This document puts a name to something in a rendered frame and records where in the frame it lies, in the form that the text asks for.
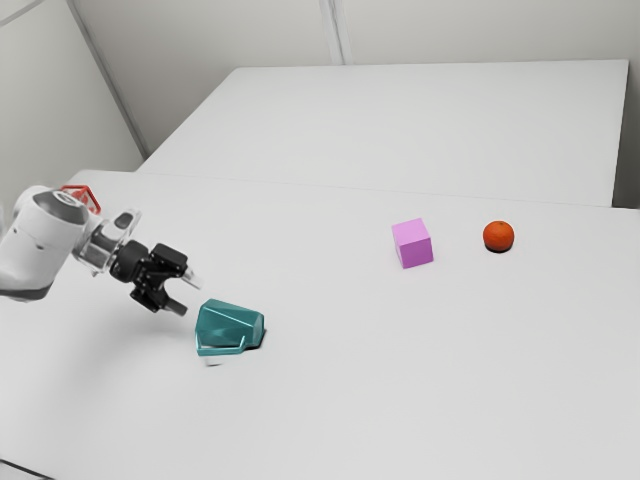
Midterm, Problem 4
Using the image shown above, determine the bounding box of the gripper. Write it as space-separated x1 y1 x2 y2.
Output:
108 240 204 317

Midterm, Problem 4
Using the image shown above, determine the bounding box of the teal faceted mug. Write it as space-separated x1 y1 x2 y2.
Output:
194 298 267 357

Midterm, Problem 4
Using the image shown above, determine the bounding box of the red cube block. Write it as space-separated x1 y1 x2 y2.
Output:
60 185 103 215

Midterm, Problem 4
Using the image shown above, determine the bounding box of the pink cube block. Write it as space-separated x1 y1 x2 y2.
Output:
391 217 435 271

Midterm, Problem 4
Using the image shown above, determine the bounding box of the orange fruit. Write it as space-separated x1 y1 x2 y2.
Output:
482 219 516 253

